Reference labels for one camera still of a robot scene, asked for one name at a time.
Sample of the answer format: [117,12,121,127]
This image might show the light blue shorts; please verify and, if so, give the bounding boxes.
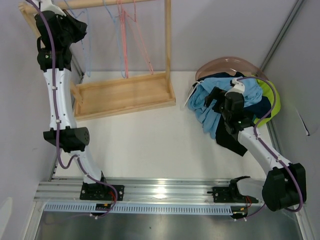
[184,76,263,140]

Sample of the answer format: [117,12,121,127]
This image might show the black shorts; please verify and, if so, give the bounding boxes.
[215,116,248,157]

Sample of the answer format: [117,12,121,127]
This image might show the navy blue shorts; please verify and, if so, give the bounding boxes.
[211,72,277,122]

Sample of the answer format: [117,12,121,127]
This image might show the pink hanger of black shorts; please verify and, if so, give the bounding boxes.
[116,0,129,79]

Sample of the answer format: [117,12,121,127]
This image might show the pink hanger of teal shorts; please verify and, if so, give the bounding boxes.
[119,0,130,79]

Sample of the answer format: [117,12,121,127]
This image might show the pink hanger of green shorts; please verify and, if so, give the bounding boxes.
[131,0,154,75]

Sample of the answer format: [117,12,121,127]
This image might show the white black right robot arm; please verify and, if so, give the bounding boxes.
[204,87,307,213]

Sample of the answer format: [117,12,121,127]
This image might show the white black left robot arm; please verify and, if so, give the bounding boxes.
[34,10,109,200]

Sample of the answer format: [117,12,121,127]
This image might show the translucent pink plastic basket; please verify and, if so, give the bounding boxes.
[195,56,268,80]

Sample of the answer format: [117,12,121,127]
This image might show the wooden clothes rack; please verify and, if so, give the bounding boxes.
[18,0,176,120]

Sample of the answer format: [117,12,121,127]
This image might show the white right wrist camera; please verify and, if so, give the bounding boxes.
[227,78,245,94]

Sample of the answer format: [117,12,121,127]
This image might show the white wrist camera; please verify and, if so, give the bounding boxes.
[227,78,245,94]
[38,0,67,17]

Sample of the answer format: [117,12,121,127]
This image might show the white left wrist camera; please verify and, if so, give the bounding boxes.
[38,0,67,17]

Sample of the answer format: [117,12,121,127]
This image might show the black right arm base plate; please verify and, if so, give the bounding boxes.
[206,176,259,204]

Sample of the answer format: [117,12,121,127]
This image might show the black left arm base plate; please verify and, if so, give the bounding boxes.
[79,181,126,201]

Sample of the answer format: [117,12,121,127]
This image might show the white slotted cable duct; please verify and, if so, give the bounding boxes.
[43,202,233,216]

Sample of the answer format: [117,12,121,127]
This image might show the aluminium mounting rail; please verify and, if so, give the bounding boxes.
[33,176,307,207]

